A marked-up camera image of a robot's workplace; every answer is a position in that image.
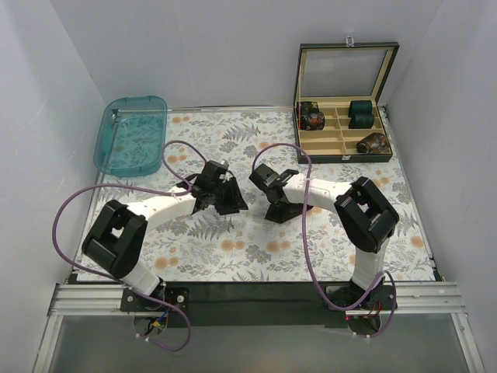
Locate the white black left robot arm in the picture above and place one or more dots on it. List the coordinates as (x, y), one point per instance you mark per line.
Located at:
(115, 240)

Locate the dark green rolled tie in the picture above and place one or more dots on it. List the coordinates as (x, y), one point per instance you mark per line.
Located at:
(360, 107)
(361, 121)

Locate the aluminium frame rail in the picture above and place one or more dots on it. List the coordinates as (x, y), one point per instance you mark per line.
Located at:
(265, 304)

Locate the floral patterned table mat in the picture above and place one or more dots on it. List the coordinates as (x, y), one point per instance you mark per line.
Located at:
(238, 247)

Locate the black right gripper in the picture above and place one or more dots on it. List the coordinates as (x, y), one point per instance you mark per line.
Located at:
(283, 206)

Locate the teal transparent plastic tray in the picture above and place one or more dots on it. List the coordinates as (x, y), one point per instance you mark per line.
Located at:
(131, 136)

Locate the dark green tie box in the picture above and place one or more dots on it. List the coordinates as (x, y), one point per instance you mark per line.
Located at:
(333, 75)

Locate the brown patterned rolled tie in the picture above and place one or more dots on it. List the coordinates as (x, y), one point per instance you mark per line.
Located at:
(374, 143)

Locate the dark floral rolled tie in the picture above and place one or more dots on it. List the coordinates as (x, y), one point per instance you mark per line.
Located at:
(312, 121)
(306, 107)

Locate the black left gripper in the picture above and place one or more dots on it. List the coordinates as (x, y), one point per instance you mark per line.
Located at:
(224, 193)

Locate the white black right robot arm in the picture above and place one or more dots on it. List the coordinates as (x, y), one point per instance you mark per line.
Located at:
(366, 215)

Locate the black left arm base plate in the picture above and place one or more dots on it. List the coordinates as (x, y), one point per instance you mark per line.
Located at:
(177, 296)

